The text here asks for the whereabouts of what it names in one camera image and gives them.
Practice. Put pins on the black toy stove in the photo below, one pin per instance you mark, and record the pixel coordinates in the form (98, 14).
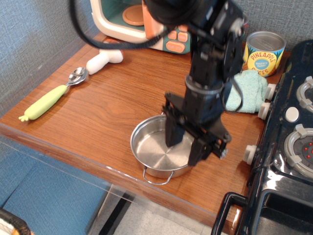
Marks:
(279, 200)

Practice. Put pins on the white stove knob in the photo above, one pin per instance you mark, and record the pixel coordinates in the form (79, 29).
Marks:
(249, 154)
(263, 111)
(270, 90)

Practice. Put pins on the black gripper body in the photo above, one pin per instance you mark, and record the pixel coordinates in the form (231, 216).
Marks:
(200, 110)

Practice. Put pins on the white stove knob rear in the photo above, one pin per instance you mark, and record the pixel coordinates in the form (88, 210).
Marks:
(270, 90)

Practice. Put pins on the stainless steel pot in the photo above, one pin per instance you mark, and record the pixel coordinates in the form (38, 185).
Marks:
(159, 162)

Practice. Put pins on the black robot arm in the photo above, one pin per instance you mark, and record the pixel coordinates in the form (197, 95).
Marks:
(216, 27)

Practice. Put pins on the orange microwave plate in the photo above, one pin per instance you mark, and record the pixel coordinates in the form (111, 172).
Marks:
(133, 15)

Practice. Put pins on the toy microwave teal and cream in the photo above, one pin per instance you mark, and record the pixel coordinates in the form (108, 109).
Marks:
(107, 16)

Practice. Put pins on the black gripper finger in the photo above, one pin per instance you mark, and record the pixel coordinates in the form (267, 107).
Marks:
(174, 131)
(200, 150)

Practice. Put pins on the white stove knob front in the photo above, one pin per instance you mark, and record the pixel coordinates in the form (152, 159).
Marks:
(249, 154)

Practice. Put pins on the toy mushroom white brown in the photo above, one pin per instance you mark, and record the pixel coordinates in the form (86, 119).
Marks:
(104, 57)

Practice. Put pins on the spoon with green handle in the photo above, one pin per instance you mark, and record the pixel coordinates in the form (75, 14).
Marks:
(49, 99)

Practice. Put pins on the orange plush object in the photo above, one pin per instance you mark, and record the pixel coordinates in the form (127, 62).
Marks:
(15, 232)

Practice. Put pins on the pineapple slices can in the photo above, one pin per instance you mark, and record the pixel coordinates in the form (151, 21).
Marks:
(263, 52)

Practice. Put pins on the white stove knob middle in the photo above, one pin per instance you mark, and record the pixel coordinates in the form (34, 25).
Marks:
(263, 111)

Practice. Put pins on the light teal cloth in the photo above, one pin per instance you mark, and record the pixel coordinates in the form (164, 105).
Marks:
(253, 88)

